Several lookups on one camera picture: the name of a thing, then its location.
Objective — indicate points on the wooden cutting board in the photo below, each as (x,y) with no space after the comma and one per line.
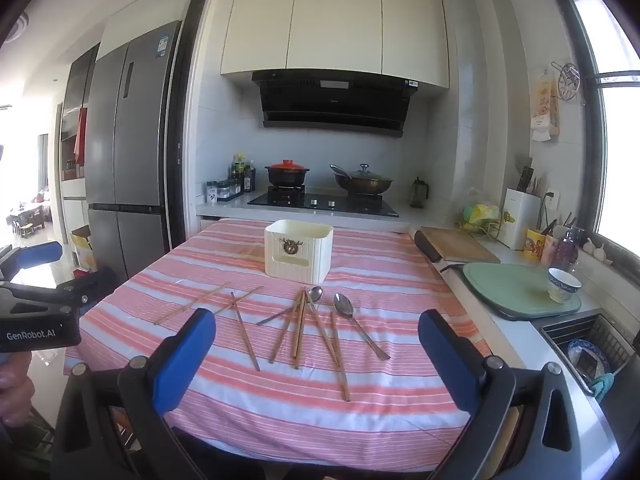
(460,245)

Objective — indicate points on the window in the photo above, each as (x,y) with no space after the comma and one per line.
(617,110)

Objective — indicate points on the yellow cap sauce bottle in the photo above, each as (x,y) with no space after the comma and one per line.
(238,170)

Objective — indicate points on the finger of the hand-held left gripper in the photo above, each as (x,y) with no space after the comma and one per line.
(40,255)
(90,287)

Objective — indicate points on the black gas hob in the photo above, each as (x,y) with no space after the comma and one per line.
(350,206)

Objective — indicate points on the white knife block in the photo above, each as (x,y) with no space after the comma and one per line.
(520,220)

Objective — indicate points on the round ceiling fixture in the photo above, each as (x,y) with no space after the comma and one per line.
(19,27)

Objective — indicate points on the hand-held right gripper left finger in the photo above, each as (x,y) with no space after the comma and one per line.
(185,355)

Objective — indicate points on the teal cloth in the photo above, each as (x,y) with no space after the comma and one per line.
(602,385)

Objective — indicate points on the blue patterned plate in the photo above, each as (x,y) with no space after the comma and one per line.
(585,357)

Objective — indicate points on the purple bottle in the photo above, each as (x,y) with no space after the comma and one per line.
(566,252)

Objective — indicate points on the person's left hand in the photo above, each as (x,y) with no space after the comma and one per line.
(15,390)

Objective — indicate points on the dark sauce bottle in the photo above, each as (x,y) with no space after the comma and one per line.
(249,177)

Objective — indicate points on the dark wok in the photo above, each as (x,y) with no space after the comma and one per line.
(362,186)

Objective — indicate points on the black range hood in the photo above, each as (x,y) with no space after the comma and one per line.
(335,105)

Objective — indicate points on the white wall cabinet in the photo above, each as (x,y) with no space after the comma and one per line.
(335,25)

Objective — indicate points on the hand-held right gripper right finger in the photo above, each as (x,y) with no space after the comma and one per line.
(445,360)

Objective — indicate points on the red pot lid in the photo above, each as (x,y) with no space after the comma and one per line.
(286,164)

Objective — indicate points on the glass wok lid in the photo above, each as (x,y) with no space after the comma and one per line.
(365,174)

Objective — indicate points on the metal spoon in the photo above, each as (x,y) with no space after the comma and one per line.
(315,294)
(344,305)

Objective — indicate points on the pink striped tablecloth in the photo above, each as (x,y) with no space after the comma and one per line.
(280,410)

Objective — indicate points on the garlic bulbs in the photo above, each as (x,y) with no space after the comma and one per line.
(597,251)

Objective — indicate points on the tall dark cabinet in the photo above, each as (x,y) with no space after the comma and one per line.
(75,90)

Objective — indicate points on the hanging metal trivet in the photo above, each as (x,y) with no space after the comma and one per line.
(569,80)

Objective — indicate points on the hanging paper bag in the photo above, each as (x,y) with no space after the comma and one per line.
(544,105)

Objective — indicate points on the green cutting board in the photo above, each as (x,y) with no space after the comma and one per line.
(510,290)

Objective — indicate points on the plastic bags on rack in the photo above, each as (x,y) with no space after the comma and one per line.
(479,217)

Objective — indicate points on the wall socket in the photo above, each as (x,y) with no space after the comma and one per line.
(551,199)

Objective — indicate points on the blue and white bowl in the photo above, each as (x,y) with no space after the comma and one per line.
(562,287)

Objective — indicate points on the white label spice jar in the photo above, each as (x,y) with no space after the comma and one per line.
(212,192)

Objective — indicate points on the black clay pot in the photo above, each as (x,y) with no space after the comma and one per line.
(286,176)

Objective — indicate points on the yellow printed cup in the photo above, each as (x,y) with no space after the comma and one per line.
(534,245)

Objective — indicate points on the grey refrigerator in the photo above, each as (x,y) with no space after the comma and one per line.
(135,135)

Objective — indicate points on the white ribbed utensil holder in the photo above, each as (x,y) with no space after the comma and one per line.
(297,252)

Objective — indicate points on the black lid glass jar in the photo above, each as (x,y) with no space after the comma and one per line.
(236,187)
(224,191)

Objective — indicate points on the black door frame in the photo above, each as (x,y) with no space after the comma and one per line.
(187,110)

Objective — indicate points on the kitchen sink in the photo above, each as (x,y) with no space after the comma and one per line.
(560,332)

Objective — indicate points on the small wooden table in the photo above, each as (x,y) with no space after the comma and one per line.
(27,220)

